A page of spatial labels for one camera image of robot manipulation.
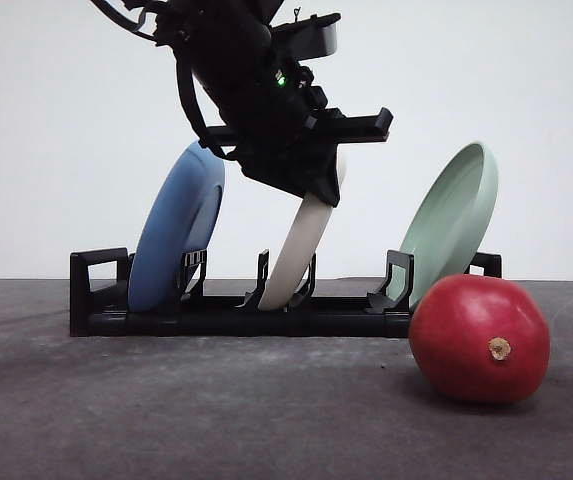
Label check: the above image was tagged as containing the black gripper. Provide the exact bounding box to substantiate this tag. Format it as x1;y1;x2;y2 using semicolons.
169;0;394;208

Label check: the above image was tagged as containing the white plate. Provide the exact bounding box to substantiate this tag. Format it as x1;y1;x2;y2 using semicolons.
258;146;348;311

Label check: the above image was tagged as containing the red pomegranate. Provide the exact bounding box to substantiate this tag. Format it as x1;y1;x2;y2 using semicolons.
409;274;551;404

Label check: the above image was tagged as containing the light green plate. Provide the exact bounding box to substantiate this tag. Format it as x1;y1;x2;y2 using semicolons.
389;142;499;311

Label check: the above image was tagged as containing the blue plate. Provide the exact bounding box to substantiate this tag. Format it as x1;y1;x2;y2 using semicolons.
127;141;226;312

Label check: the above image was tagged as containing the black plastic dish rack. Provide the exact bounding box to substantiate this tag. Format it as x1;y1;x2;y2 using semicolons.
69;248;503;337

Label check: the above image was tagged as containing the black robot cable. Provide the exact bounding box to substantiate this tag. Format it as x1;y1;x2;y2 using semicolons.
91;0;233;160

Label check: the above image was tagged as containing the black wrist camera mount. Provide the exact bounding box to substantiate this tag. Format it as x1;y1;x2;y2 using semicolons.
270;7;341;61

